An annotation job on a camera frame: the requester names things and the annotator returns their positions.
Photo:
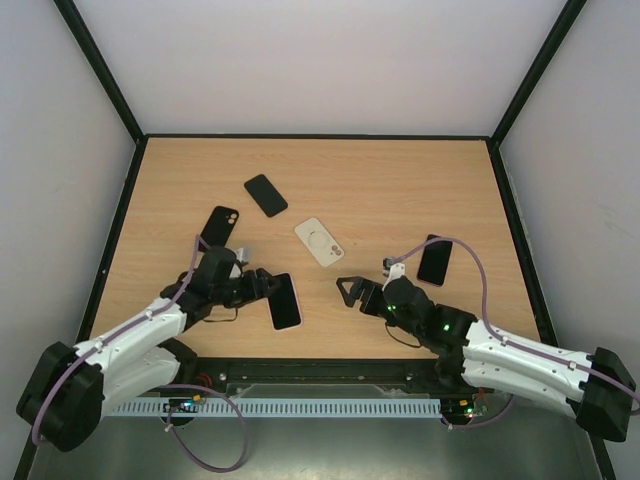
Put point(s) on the dark red smartphone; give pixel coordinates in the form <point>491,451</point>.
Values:
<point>434,263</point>

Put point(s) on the black phone face down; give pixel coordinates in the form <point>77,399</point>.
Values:
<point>265,195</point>

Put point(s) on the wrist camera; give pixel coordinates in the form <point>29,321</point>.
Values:
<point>244,254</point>
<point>393,270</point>

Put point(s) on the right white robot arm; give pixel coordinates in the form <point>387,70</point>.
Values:
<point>595,389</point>

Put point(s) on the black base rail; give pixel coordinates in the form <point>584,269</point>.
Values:
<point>320,372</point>

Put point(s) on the black metal frame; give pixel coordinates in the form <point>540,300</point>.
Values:
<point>560,29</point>

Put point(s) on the white slotted cable duct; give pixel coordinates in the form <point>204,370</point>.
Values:
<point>282,408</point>

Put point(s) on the beige phone case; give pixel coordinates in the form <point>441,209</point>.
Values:
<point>319,242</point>

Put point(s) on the black phone case with cutout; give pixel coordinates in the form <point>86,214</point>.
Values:
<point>218,228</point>

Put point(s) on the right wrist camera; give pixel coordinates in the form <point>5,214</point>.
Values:
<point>393,270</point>

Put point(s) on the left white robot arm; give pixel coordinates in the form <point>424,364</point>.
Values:
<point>72,388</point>

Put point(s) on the black smartphone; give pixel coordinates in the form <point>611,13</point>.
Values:
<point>285,302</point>

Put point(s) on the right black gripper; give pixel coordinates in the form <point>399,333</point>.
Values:
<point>370,298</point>

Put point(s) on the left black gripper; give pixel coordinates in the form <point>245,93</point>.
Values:
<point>258,290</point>

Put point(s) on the pink phone case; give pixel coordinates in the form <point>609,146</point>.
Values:
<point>296,295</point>

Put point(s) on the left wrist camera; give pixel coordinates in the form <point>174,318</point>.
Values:
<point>244,254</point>

